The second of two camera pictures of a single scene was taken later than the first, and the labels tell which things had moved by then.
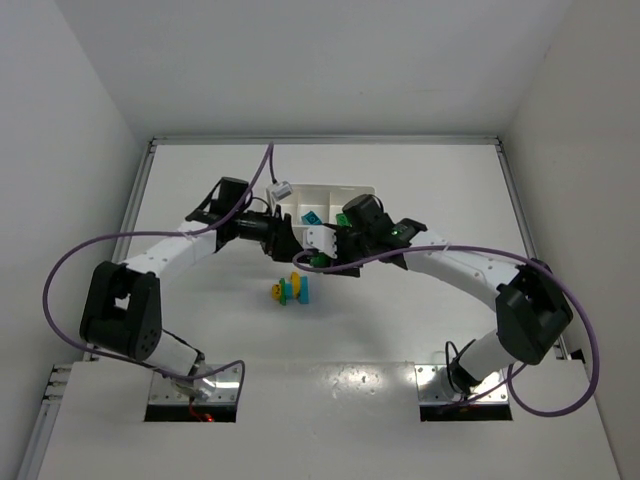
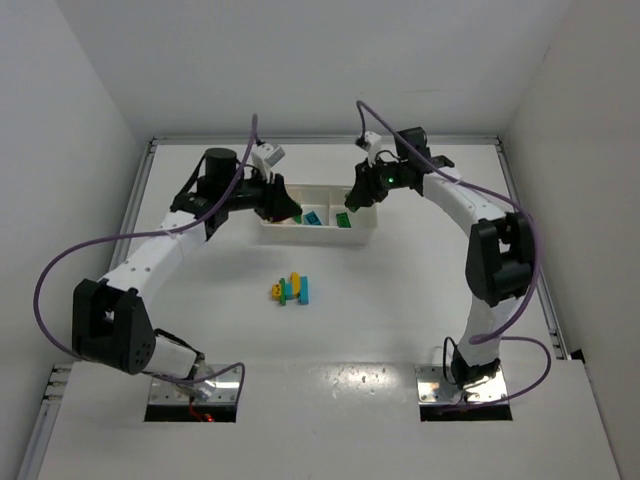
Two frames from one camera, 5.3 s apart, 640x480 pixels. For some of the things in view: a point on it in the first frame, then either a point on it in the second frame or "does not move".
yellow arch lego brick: x=296 y=282 does not move
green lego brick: x=283 y=294 does not move
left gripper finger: x=283 y=247 -> x=285 y=207
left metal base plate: x=224 y=377 does not move
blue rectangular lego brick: x=304 y=290 does not move
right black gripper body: x=340 y=250 -> x=368 y=183
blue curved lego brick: x=310 y=218 does not move
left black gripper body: x=279 y=236 -> x=272 y=197
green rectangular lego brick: x=342 y=220 does not move
